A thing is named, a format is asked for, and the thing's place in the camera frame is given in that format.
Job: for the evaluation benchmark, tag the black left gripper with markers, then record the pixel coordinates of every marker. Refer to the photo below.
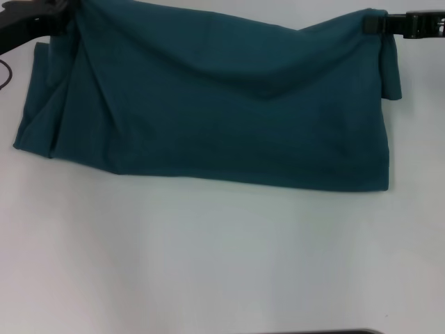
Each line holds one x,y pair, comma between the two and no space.
24,24

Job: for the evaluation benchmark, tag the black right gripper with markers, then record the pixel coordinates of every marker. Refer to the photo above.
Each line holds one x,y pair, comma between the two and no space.
426,24

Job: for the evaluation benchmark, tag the teal T-shirt with white print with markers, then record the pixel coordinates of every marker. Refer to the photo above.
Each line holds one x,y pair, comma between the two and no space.
226,104

